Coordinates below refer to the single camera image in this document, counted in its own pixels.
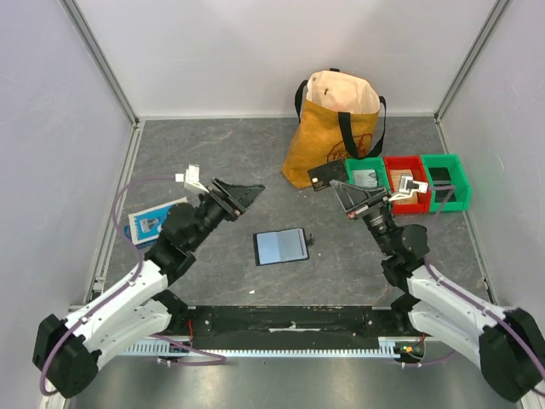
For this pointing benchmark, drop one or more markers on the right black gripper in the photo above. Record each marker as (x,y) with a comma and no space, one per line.
(367,206)

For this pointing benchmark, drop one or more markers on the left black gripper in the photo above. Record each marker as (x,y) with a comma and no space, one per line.
(232,199)

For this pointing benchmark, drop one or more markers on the black credit card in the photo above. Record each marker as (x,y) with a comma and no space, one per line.
(321,176)

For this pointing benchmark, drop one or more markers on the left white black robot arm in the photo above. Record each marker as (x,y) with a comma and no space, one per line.
(70,352)

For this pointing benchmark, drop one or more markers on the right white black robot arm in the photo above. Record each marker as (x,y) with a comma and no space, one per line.
(505,344)

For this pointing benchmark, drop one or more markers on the silver cards stack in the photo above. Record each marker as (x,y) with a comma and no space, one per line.
(365,178)

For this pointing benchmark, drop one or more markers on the gold cards stack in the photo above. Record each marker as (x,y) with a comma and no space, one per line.
(395,175)

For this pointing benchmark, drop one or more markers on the black cards stack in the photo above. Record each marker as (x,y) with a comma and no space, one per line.
(443,186)

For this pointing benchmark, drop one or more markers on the blue white card box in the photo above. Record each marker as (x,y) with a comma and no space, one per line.
(143,227)

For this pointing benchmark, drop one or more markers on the left green plastic bin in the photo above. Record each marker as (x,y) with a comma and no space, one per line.
(376,164)

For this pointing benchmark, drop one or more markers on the green plastic bin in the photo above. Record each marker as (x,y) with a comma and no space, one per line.
(463,189)
(376,164)

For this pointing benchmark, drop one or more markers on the red plastic bin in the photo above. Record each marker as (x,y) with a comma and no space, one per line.
(396,166)

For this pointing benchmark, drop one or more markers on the yellow tote bag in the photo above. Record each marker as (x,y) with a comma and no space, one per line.
(337,117)

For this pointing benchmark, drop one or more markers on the right green plastic bin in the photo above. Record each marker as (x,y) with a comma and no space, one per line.
(463,189)

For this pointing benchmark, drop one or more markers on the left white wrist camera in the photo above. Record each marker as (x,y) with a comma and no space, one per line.
(191,180)

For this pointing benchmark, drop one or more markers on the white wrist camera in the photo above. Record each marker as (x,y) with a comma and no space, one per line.
(191,180)
(408,187)

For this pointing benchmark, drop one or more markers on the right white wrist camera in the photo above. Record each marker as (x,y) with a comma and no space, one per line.
(408,187)

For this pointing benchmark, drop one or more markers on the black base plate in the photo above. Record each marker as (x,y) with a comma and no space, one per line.
(207,321)

